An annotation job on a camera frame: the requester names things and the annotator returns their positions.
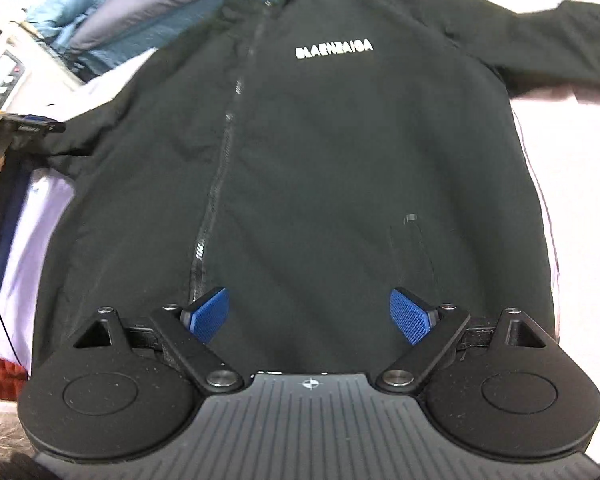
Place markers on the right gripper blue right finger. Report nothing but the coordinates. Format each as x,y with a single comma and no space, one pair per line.
432,334

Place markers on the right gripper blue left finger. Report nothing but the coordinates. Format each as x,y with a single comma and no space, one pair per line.
185,335

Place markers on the black zip jacket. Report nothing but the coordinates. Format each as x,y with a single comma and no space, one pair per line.
310,156

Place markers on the white appliance with panel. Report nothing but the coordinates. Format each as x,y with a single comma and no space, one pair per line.
31,77

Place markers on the purple floral bed sheet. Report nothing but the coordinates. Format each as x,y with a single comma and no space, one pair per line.
558,128

